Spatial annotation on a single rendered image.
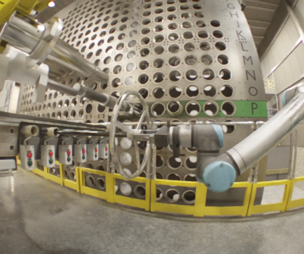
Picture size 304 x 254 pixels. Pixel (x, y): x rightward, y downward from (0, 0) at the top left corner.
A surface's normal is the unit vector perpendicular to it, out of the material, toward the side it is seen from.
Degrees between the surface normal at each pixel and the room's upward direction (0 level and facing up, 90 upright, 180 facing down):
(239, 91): 90
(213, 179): 93
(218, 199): 90
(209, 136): 89
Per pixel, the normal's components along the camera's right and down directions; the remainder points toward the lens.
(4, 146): 0.95, 0.00
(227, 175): -0.24, -0.03
